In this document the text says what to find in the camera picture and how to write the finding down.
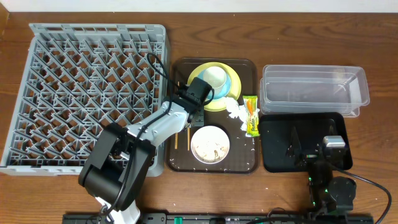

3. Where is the dark brown serving tray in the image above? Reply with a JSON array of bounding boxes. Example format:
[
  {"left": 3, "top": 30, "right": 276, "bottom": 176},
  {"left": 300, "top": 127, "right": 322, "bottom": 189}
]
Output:
[{"left": 165, "top": 58, "right": 259, "bottom": 174}]

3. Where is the black waste tray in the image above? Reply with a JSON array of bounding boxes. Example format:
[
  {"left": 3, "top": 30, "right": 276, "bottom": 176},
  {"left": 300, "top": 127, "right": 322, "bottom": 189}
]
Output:
[{"left": 258, "top": 112, "right": 353, "bottom": 173}]

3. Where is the clear plastic container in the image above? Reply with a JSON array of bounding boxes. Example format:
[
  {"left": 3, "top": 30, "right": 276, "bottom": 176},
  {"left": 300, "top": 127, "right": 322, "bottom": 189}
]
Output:
[{"left": 259, "top": 65, "right": 370, "bottom": 117}]

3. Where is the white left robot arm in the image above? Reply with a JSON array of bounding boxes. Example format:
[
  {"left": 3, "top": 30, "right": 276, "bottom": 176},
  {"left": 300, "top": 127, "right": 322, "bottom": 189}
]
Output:
[{"left": 78, "top": 78, "right": 214, "bottom": 223}]

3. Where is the grey plastic dish rack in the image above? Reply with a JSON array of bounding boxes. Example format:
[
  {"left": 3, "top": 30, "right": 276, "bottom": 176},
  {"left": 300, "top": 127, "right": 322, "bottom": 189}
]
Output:
[{"left": 1, "top": 24, "right": 170, "bottom": 176}]

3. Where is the white bowl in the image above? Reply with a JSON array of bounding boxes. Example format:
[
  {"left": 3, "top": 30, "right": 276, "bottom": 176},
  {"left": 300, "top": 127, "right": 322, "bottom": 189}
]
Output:
[{"left": 190, "top": 126, "right": 230, "bottom": 164}]

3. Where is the light blue small plate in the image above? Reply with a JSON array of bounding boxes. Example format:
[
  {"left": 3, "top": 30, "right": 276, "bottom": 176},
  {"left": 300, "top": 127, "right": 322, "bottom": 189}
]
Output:
[{"left": 198, "top": 70, "right": 231, "bottom": 100}]

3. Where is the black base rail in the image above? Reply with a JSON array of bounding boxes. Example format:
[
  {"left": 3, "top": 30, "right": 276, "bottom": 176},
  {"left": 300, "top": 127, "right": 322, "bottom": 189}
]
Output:
[{"left": 62, "top": 212, "right": 374, "bottom": 224}]

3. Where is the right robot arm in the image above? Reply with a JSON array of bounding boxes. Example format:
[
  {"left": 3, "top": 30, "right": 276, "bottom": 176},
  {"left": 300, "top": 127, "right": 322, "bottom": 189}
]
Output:
[{"left": 285, "top": 127, "right": 356, "bottom": 220}]

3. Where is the yellow-green plate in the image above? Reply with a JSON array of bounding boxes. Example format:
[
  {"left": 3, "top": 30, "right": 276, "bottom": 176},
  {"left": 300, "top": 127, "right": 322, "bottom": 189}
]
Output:
[{"left": 187, "top": 62, "right": 242, "bottom": 112}]

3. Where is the green orange snack wrapper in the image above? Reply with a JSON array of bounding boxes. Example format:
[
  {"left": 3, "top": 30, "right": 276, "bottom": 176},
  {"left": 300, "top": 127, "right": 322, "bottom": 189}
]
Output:
[{"left": 243, "top": 96, "right": 259, "bottom": 137}]

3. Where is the wooden chopstick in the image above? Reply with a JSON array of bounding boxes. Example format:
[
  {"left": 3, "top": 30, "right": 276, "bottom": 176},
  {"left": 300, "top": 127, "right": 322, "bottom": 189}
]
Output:
[
  {"left": 174, "top": 133, "right": 178, "bottom": 149},
  {"left": 187, "top": 127, "right": 191, "bottom": 151}
]

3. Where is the white cup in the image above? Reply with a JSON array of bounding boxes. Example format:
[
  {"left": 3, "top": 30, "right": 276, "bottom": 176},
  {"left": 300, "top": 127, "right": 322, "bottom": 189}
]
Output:
[{"left": 203, "top": 66, "right": 226, "bottom": 91}]

